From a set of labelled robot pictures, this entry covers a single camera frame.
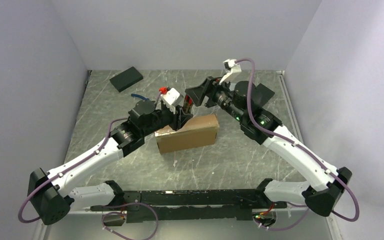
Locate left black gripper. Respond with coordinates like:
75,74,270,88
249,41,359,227
141,103,193,137

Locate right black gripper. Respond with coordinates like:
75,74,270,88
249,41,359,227
185,74,246,123

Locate red black utility knife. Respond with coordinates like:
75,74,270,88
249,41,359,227
182,95,194,114

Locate brown cardboard express box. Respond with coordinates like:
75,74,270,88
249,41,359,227
154,114,220,154

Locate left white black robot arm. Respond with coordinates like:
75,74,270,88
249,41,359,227
18,96,193,226

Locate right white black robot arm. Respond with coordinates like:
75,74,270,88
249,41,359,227
185,77,352,217

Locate right black foam block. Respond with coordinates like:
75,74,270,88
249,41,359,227
251,83,275,107

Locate black foam block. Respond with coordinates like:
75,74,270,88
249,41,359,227
251,83,275,107
109,66,144,93

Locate left black foam block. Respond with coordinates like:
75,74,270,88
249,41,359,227
109,66,144,93

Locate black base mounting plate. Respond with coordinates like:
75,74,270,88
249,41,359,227
90,189,287,223

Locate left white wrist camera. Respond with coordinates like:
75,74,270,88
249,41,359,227
159,87,184,114

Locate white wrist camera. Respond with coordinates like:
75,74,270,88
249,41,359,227
218,59,242,85
159,87,184,114

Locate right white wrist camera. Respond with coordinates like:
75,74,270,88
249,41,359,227
218,59,242,85

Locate blue handled pliers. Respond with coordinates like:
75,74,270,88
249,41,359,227
130,93,149,101

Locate aluminium frame rail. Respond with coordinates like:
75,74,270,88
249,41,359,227
27,73,343,228

